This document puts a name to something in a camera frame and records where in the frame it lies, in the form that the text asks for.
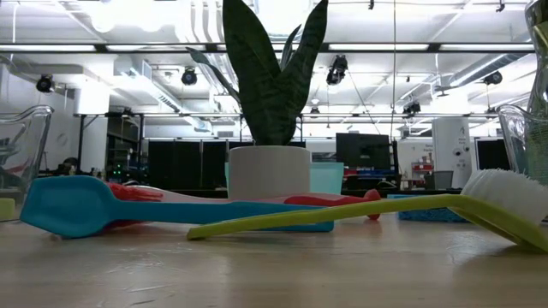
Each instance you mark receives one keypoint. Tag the red and pink dish brush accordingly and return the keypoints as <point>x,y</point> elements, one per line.
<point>325,200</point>

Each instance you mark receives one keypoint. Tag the lime green dish brush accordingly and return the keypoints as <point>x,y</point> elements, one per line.
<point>299,218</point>

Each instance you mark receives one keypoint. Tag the dark teal sponge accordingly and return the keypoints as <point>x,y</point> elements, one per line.
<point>428,216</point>

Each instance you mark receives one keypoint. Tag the blue dish brush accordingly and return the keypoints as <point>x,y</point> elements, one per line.
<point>68,205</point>

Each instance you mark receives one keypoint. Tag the clear yellow dish soap bottle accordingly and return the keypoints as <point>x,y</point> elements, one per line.
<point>541,43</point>

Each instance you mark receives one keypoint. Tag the snake plant in white pot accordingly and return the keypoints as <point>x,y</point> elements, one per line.
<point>269,171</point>

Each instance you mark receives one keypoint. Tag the green translucent plastic bin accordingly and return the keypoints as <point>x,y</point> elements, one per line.
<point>327,177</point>

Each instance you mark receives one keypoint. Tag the black computer monitor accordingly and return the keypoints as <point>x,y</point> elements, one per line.
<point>364,152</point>

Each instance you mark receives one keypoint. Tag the black partition panels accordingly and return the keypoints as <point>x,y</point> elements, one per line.
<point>180,164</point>

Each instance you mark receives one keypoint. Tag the black ceiling spotlight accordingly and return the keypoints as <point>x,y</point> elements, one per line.
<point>411,107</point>
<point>337,69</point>
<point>188,77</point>
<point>493,78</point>
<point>45,83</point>

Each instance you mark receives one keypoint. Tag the black shelving rack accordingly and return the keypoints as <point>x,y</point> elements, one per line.
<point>124,149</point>

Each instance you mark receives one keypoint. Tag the white cylindrical pillar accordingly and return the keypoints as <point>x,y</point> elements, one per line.
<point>451,149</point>

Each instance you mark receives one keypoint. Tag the black display panel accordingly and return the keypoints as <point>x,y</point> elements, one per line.
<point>492,154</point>

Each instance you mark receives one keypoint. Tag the clear plastic bin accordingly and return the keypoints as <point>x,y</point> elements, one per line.
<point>43,128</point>
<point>509,128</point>

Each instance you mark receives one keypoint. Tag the black aluminium table frame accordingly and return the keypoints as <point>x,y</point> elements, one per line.
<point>192,193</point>

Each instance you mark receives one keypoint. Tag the long black light rail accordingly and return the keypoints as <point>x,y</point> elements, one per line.
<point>434,47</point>

